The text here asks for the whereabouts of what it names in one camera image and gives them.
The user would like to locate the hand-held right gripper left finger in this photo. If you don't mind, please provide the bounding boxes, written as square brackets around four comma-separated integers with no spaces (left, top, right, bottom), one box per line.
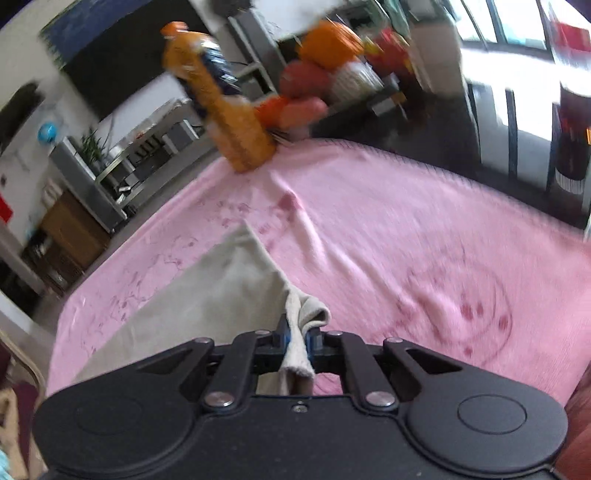
[124,316,293,409]

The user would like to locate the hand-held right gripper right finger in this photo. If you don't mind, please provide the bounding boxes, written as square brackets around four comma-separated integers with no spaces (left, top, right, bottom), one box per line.
[305,329,481,411]

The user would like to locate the beige t-shirt navy cuffs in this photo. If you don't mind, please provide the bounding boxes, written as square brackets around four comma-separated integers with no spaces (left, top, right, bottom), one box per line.
[74,220,332,398]

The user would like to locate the pink printed blanket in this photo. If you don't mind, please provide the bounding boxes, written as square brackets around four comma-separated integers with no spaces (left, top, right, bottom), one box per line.
[46,137,588,408]

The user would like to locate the orange-red peach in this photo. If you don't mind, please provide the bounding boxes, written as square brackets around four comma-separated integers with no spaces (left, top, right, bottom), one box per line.
[281,96,330,129]

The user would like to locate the small orange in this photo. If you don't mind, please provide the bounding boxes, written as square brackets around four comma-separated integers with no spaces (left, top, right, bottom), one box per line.
[253,95,290,128]

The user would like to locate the metal shelf unit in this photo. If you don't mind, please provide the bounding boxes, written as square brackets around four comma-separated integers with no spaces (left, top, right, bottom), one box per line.
[48,98,207,232]

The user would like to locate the orange juice bottle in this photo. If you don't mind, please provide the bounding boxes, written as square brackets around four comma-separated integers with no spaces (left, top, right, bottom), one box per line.
[160,21,278,174]

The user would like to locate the wooden cabinet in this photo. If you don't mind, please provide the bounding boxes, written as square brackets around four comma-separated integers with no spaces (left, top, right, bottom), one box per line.
[20,188,112,297]

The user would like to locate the metal fruit tray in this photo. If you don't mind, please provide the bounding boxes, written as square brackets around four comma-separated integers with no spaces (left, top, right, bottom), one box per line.
[267,87,399,140]

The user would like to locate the red apple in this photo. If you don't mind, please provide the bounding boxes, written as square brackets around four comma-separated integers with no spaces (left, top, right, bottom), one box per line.
[279,59,334,99]

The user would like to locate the green potted plant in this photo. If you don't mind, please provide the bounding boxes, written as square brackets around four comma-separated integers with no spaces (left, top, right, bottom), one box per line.
[80,128,112,172]

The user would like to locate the melon in foam net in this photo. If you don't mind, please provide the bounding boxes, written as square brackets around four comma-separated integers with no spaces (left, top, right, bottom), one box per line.
[329,62,384,96]

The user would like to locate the person's pink fleece garment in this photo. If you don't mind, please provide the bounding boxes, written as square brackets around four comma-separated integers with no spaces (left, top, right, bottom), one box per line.
[553,377,591,480]

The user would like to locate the large bumpy orange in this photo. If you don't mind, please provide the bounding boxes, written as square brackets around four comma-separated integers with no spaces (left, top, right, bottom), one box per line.
[297,20,366,70]

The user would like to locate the maroon chair gold frame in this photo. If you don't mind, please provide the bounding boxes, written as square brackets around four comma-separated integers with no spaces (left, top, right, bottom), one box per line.
[0,329,48,480]

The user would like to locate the dark wall screen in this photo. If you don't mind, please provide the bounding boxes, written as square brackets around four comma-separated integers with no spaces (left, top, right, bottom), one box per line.
[39,0,219,119]

